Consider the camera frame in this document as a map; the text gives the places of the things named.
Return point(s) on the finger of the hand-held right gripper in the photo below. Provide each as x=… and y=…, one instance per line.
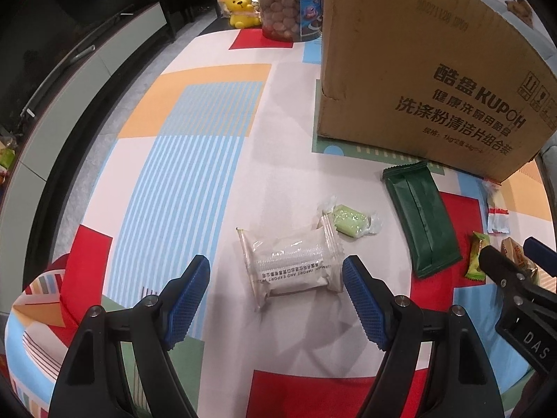
x=541, y=254
x=500, y=270

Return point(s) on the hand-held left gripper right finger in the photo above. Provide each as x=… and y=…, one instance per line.
x=365, y=305

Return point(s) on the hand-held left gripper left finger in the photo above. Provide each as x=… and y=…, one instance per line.
x=187, y=300

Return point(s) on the gold brown snack packet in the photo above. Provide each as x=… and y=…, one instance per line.
x=515, y=252

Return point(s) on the white red snack packet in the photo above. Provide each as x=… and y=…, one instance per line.
x=496, y=209

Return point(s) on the light green candy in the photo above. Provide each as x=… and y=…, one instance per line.
x=350, y=220

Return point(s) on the clear white snack packet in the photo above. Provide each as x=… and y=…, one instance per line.
x=287, y=261

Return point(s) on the brown cardboard box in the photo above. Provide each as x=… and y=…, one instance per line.
x=413, y=74

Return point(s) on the clear jar of brown snacks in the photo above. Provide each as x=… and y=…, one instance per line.
x=278, y=8

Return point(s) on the yellow green wrapped candy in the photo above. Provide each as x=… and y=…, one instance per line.
x=476, y=254

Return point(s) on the dark green snack packet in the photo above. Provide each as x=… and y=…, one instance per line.
x=420, y=217

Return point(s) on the grey television cabinet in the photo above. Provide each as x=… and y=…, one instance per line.
x=65, y=109

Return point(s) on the green box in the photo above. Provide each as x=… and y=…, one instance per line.
x=6, y=156

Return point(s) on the yellow bear toy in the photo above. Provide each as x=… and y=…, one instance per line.
x=239, y=6

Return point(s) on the black television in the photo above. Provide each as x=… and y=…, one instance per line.
x=52, y=17

